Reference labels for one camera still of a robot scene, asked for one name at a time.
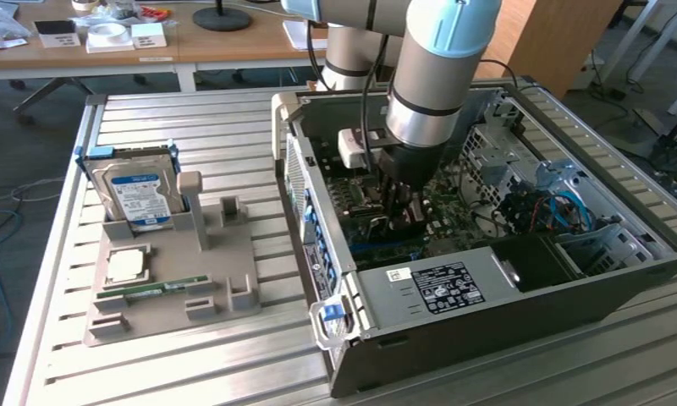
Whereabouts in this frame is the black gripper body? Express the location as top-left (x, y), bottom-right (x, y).
top-left (378, 141), bottom-right (448, 191)

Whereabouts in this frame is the CPU socket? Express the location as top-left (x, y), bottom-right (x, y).
top-left (349, 177), bottom-right (386, 211)

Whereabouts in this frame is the green motherboard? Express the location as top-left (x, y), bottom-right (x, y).
top-left (314, 150), bottom-right (496, 272)

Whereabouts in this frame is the perforated metal disk bay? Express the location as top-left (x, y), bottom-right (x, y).
top-left (460, 122), bottom-right (542, 204)

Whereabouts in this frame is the grey power supply unit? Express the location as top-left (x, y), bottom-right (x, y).
top-left (354, 246), bottom-right (525, 332)

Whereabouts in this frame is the black open PC case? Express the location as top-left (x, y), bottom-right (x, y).
top-left (270, 74), bottom-right (677, 399)

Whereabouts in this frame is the grey lower drive cage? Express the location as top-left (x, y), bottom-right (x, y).
top-left (556, 223), bottom-right (656, 276)

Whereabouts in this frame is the grey parts rack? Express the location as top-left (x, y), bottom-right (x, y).
top-left (83, 170), bottom-right (264, 348)

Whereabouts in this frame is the white paper stack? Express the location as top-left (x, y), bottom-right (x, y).
top-left (284, 19), bottom-right (328, 52)

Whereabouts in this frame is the wooden cabinet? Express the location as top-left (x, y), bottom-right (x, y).
top-left (473, 0), bottom-right (625, 99)

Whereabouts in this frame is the black floor stand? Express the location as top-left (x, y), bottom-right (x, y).
top-left (630, 107), bottom-right (677, 178)

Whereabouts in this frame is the hard disk with blue carrier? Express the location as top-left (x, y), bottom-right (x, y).
top-left (73, 143), bottom-right (190, 233)

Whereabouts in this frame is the green RAM stick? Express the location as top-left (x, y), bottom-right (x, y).
top-left (95, 273), bottom-right (210, 300)

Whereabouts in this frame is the black round lamp base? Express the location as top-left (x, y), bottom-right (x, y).
top-left (191, 0), bottom-right (254, 32)

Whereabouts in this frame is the silver CPU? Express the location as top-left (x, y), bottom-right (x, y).
top-left (103, 250), bottom-right (147, 285)

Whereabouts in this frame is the plain white box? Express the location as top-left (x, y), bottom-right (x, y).
top-left (129, 22), bottom-right (167, 50)

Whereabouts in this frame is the white tape roll box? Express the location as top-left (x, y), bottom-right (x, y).
top-left (83, 22), bottom-right (135, 54)

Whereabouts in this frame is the white box with black label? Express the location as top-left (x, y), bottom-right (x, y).
top-left (33, 19), bottom-right (82, 49)

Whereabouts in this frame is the wooden desk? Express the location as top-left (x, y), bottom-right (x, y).
top-left (0, 0), bottom-right (489, 92)

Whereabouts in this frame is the clear plastic bag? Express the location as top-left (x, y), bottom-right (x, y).
top-left (0, 0), bottom-right (33, 40)

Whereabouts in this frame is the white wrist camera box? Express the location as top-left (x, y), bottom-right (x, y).
top-left (337, 128), bottom-right (385, 169)

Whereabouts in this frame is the red disk wire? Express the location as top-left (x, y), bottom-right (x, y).
top-left (533, 197), bottom-right (556, 232)

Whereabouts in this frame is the black cable behind case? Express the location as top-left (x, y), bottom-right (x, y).
top-left (476, 58), bottom-right (546, 91)

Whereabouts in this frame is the blue disk wire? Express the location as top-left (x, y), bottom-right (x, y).
top-left (548, 190), bottom-right (594, 233)

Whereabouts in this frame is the grey floor cable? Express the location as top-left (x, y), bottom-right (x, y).
top-left (0, 176), bottom-right (66, 203)

